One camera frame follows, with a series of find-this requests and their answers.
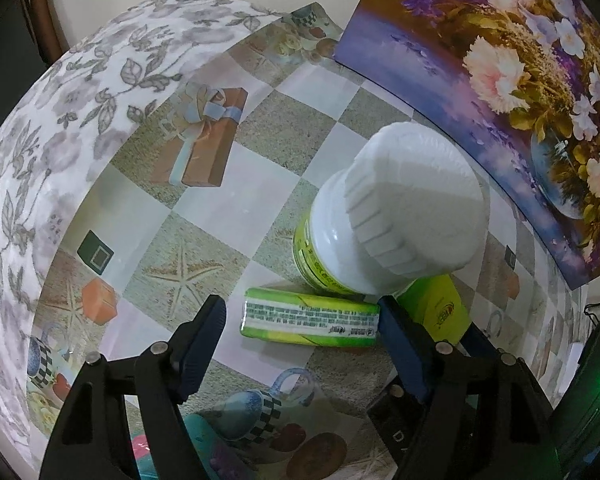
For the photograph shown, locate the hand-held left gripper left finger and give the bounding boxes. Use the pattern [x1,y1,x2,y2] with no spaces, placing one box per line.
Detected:
[40,294,227,480]

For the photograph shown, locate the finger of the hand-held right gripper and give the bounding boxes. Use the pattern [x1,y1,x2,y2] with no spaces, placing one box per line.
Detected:
[366,384,428,467]

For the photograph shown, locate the dark glossy appliance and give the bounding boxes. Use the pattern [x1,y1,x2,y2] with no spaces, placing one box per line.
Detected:
[0,5,51,146]

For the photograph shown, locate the floral painting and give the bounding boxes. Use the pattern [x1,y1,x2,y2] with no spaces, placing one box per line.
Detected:
[332,0,600,291]

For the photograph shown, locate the teal printed pouch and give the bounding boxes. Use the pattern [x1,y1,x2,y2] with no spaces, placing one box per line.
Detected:
[132,412,266,480]

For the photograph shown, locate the checked printed tablecloth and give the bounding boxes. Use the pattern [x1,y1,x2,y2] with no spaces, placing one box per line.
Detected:
[27,2,588,480]

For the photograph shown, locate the brown wooden frame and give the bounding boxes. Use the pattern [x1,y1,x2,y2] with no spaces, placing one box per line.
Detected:
[27,0,68,63]

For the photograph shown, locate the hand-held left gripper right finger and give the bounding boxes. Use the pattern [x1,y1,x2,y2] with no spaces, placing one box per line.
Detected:
[377,294,563,480]

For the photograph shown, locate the white bottle with green label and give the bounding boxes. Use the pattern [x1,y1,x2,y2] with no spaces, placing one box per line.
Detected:
[292,121,490,297]

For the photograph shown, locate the green medicine box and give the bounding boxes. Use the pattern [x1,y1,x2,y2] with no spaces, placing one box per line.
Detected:
[397,274,473,346]
[238,286,381,349]

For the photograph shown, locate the grey floral cloth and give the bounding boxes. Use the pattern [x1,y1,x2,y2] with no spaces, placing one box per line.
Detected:
[0,0,286,461]

